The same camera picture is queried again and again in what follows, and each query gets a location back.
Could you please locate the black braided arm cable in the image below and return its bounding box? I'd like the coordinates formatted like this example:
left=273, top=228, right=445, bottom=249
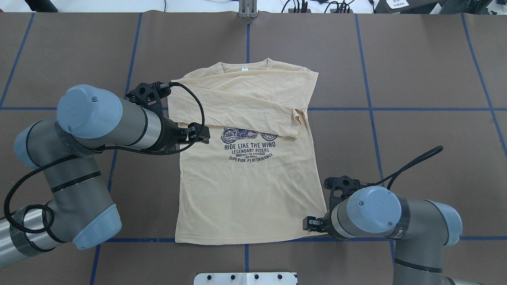
left=4, top=82, right=206, bottom=234
left=358, top=145, right=444, bottom=191

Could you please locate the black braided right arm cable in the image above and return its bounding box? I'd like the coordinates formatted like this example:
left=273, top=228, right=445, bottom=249
left=358, top=145, right=444, bottom=191

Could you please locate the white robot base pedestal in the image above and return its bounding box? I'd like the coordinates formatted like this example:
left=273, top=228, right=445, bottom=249
left=193, top=272, right=298, bottom=285

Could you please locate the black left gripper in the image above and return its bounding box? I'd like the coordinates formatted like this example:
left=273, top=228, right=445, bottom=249
left=160, top=119, right=210, bottom=153

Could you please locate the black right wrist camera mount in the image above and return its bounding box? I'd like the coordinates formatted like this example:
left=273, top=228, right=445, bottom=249
left=323, top=175, right=362, bottom=210

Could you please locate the grey aluminium camera post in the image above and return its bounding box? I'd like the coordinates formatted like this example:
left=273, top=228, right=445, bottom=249
left=238, top=0, right=258, bottom=19

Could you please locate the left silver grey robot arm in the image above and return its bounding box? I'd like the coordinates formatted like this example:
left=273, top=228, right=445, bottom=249
left=1, top=82, right=210, bottom=268

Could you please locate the beige long-sleeve printed shirt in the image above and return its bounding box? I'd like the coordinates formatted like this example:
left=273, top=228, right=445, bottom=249
left=175, top=58, right=327, bottom=245

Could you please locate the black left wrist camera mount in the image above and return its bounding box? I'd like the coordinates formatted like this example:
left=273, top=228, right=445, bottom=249
left=125, top=82, right=171, bottom=112

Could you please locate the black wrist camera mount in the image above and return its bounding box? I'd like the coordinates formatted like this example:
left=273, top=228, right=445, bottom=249
left=323, top=175, right=362, bottom=210
left=125, top=82, right=171, bottom=112

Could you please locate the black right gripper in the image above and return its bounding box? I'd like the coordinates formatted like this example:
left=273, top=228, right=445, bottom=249
left=303, top=212, right=337, bottom=238

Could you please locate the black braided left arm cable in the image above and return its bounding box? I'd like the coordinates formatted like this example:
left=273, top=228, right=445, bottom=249
left=4, top=82, right=206, bottom=234

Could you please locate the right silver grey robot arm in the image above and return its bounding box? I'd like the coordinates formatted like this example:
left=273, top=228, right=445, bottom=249
left=303, top=184, right=471, bottom=285

